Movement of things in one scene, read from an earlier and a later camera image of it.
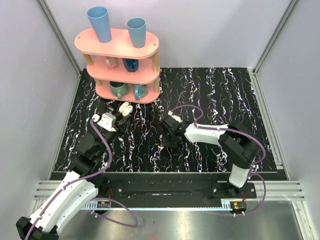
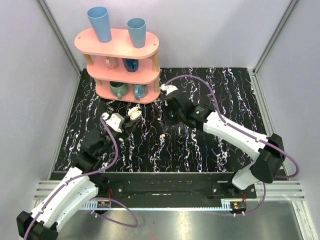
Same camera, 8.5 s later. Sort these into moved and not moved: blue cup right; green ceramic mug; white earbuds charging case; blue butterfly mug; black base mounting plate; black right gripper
Moved: white earbuds charging case; black right gripper
Not moved: blue butterfly mug; black base mounting plate; blue cup right; green ceramic mug
